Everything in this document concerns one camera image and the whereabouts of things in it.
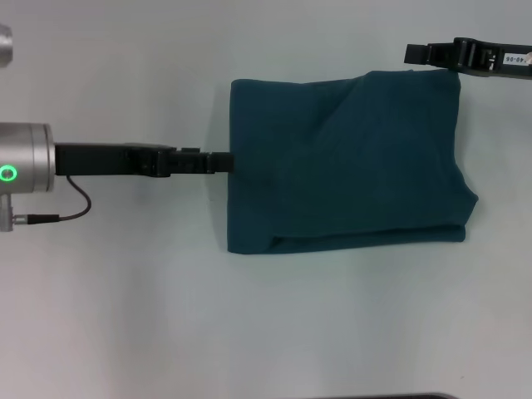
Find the silver metal elbow connector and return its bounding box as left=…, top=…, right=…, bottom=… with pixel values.
left=0, top=194, right=17, bottom=233

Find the teal blue printed t-shirt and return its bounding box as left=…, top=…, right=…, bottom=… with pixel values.
left=227, top=69, right=482, bottom=257

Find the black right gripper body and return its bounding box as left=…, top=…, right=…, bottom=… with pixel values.
left=452, top=36, right=532, bottom=81

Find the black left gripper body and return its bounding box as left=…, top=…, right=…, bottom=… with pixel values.
left=53, top=141, right=175, bottom=180

